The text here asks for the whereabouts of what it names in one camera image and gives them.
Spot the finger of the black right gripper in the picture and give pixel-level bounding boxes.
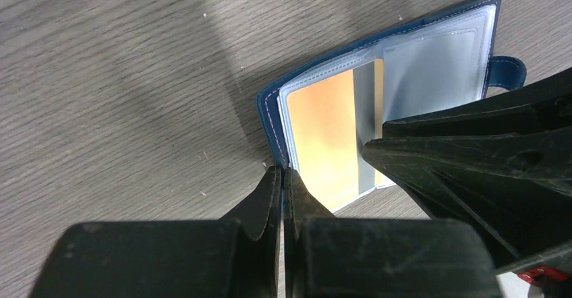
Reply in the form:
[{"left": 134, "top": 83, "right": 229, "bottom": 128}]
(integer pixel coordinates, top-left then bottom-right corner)
[
  {"left": 362, "top": 128, "right": 571, "bottom": 270},
  {"left": 382, "top": 68, "right": 571, "bottom": 138}
]

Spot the tan credit card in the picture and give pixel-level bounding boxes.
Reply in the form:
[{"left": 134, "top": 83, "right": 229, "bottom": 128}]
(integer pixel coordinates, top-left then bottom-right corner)
[{"left": 285, "top": 59, "right": 393, "bottom": 210}]

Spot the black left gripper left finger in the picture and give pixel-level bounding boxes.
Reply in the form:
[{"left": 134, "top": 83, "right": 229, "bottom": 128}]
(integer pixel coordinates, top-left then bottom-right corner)
[{"left": 31, "top": 167, "right": 281, "bottom": 297}]

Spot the blue card holder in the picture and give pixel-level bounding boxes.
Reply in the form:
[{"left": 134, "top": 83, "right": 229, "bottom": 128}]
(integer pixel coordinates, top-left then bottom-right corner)
[{"left": 255, "top": 0, "right": 527, "bottom": 214}]

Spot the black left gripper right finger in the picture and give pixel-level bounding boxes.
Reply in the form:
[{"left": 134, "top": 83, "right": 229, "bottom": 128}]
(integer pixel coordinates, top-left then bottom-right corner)
[{"left": 284, "top": 169, "right": 502, "bottom": 297}]

